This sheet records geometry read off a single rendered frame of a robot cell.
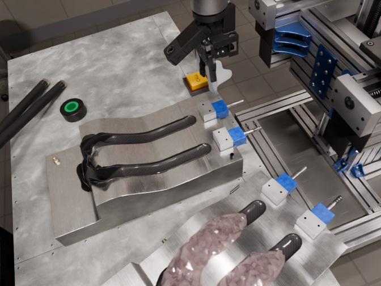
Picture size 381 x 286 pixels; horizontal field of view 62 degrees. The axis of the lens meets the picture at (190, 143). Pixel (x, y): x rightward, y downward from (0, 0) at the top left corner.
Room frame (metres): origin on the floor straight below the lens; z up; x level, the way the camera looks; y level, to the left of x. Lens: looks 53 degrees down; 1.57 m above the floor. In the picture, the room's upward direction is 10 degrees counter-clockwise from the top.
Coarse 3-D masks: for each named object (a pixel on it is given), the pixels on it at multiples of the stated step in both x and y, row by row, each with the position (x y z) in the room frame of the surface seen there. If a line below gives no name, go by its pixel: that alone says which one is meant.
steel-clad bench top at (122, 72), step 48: (48, 48) 1.19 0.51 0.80; (96, 48) 1.13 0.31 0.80; (144, 48) 1.07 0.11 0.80; (96, 96) 0.85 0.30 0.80; (144, 96) 0.80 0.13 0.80; (192, 96) 0.76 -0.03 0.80; (48, 144) 0.67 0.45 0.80; (48, 192) 0.49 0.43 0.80; (48, 240) 0.35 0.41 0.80; (96, 240) 0.32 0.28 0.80; (144, 240) 0.30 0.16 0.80
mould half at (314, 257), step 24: (240, 192) 0.35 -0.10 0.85; (192, 216) 0.30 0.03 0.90; (216, 216) 0.29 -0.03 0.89; (264, 216) 0.28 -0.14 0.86; (288, 216) 0.27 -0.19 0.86; (168, 240) 0.26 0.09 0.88; (240, 240) 0.23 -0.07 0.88; (264, 240) 0.23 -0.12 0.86; (312, 240) 0.21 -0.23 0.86; (336, 240) 0.20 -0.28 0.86; (144, 264) 0.22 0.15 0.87; (216, 264) 0.18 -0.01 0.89; (288, 264) 0.17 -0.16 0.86; (312, 264) 0.16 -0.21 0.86
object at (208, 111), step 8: (200, 104) 0.61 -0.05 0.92; (208, 104) 0.61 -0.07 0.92; (216, 104) 0.61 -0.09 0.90; (224, 104) 0.61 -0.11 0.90; (232, 104) 0.61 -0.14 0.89; (200, 112) 0.60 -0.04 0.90; (208, 112) 0.58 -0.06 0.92; (216, 112) 0.58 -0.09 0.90; (224, 112) 0.58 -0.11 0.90; (208, 120) 0.57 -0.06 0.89
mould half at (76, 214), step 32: (96, 128) 0.58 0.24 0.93; (128, 128) 0.59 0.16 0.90; (192, 128) 0.55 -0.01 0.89; (64, 160) 0.55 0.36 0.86; (96, 160) 0.47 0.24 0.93; (128, 160) 0.47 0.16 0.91; (224, 160) 0.43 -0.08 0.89; (64, 192) 0.44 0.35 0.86; (96, 192) 0.38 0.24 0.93; (128, 192) 0.37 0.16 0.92; (160, 192) 0.38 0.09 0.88; (192, 192) 0.40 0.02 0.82; (64, 224) 0.35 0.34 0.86; (96, 224) 0.34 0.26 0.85
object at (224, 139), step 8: (224, 128) 0.51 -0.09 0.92; (232, 128) 0.52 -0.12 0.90; (240, 128) 0.51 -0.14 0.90; (256, 128) 0.51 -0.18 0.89; (216, 136) 0.49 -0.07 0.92; (224, 136) 0.49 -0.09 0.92; (232, 136) 0.49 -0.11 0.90; (240, 136) 0.49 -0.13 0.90; (216, 144) 0.49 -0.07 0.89; (224, 144) 0.46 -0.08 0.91; (232, 144) 0.47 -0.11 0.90; (240, 144) 0.48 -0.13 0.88
